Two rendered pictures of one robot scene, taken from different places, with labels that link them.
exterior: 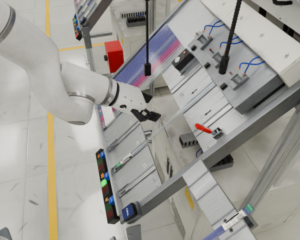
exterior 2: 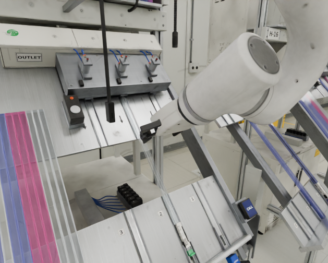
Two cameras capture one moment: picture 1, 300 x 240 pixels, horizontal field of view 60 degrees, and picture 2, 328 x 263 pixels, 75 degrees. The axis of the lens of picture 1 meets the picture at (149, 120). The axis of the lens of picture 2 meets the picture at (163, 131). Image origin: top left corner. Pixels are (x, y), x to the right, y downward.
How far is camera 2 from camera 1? 1.00 m
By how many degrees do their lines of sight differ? 89
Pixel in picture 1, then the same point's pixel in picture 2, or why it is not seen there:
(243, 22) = (99, 39)
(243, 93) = (161, 73)
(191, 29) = (7, 95)
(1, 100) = not seen: outside the picture
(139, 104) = not seen: hidden behind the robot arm
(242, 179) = (139, 187)
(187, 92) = (117, 127)
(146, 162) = (188, 196)
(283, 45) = (142, 38)
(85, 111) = not seen: hidden behind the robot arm
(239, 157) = (114, 190)
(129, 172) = (199, 229)
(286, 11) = (128, 18)
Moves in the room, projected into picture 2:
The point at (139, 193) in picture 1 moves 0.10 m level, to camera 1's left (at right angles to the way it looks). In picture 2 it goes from (221, 207) to (243, 231)
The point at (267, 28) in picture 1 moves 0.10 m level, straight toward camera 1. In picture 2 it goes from (121, 35) to (149, 35)
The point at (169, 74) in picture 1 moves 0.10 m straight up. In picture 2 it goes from (67, 144) to (61, 105)
